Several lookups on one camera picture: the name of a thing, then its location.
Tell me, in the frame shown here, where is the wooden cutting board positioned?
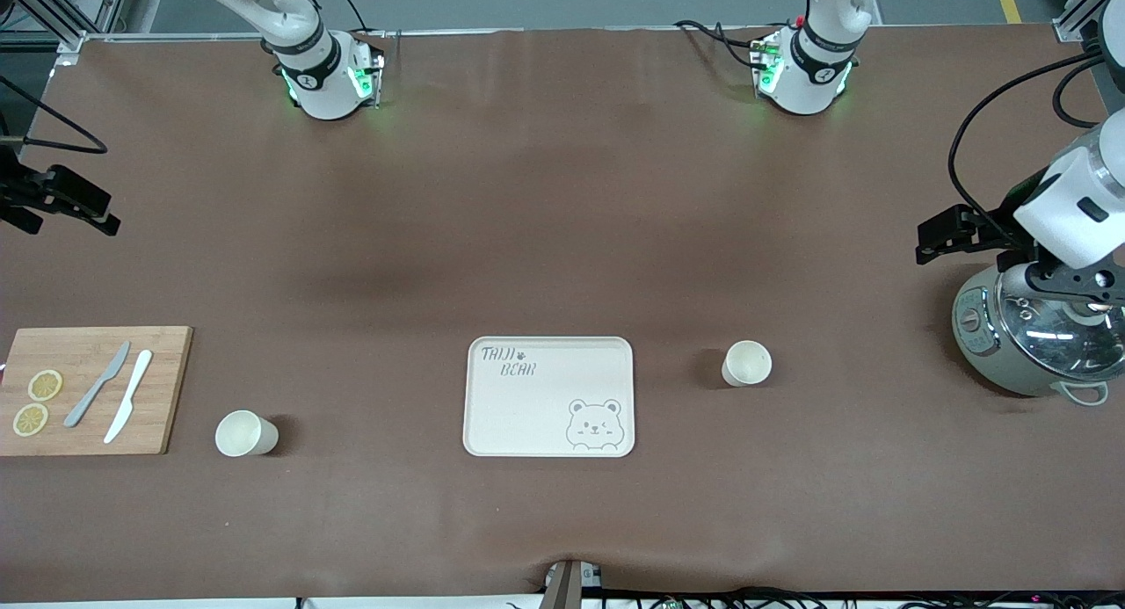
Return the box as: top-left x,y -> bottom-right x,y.
0,326 -> 194,457

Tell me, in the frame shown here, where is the cream tray with bear print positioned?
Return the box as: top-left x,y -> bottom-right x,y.
462,336 -> 635,458

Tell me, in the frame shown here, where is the aluminium frame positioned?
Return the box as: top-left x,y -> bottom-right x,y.
0,0 -> 133,65

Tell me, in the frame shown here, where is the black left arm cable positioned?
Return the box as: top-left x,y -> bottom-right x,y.
947,51 -> 1107,234

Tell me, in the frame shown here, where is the metal bracket at table edge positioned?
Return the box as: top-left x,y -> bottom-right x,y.
541,559 -> 604,609

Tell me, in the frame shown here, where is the glass pot lid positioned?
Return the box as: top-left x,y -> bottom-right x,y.
996,294 -> 1125,381

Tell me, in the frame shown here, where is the white plastic cup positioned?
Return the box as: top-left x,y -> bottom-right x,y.
722,340 -> 773,388
215,410 -> 279,458

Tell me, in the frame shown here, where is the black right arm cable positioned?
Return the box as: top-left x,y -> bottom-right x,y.
0,75 -> 108,156

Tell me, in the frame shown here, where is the black left base cable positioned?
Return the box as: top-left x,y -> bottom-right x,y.
674,18 -> 767,70

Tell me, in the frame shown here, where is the black base cable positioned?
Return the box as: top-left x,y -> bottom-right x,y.
327,0 -> 368,35
674,18 -> 767,70

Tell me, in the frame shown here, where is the grey electric cooking pot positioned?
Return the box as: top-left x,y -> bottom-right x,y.
952,265 -> 1125,408

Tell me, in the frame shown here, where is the black right base cable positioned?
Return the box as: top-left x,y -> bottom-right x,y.
327,0 -> 368,35

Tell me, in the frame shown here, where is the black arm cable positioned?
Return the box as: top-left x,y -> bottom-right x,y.
947,51 -> 1107,234
0,75 -> 108,156

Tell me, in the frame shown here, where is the brown table cover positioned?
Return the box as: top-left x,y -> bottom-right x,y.
0,25 -> 1125,603

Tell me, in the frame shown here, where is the grey plastic knife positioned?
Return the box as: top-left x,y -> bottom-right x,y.
63,341 -> 132,429

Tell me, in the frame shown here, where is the white plastic knife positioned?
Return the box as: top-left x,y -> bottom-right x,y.
104,350 -> 154,445

